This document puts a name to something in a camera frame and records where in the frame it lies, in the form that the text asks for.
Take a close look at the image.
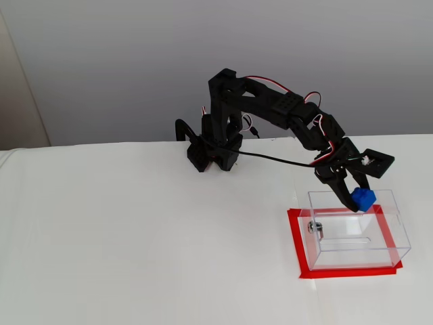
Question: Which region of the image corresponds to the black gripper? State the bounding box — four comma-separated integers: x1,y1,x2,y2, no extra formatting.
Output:
313,136,371,214

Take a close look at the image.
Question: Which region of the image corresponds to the blue lego brick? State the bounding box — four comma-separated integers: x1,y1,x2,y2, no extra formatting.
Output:
350,186,378,213

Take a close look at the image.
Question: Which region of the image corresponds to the transparent plastic box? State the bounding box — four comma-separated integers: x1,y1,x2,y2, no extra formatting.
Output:
297,189,413,272

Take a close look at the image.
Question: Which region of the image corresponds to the silver cam lock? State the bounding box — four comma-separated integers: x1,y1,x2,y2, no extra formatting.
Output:
306,221,327,242

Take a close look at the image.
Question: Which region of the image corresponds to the red tape rectangle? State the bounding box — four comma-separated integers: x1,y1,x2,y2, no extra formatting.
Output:
286,204,404,280

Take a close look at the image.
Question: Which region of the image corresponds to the black table clamp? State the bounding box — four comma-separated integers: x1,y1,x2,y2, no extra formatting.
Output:
174,118,198,144

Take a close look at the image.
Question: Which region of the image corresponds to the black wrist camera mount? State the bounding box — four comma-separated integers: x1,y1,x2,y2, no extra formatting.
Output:
351,148,396,179

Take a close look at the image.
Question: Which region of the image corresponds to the black usb cable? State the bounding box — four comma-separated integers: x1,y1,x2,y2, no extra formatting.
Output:
206,125,321,169

